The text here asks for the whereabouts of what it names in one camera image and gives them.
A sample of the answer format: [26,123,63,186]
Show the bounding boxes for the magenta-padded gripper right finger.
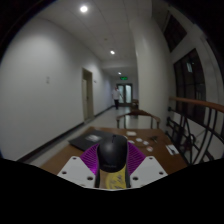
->
[126,142,169,190]

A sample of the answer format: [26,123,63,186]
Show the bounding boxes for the wooden armchair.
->
[115,109,162,130]

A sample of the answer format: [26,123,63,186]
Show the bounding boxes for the side doorway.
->
[81,67,96,123]

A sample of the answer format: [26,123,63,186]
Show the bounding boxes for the large dark window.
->
[172,47,208,127]

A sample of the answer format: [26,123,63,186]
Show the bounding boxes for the glass double door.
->
[116,83,134,107]

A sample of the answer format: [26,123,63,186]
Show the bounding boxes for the black and yellow computer mouse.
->
[95,134,132,190]

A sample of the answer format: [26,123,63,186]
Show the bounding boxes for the wooden handrail black metal railing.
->
[165,96,224,167]

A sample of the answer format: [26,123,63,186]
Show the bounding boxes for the person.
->
[111,86,124,111]

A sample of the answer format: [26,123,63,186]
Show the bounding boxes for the dark rectangular mouse pad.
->
[68,129,117,152]

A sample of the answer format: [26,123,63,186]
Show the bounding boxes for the small dark high window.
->
[162,14,188,53]

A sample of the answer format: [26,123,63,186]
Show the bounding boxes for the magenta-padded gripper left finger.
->
[56,142,101,190]

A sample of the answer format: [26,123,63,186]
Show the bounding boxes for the white paper sheet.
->
[165,143,181,157]

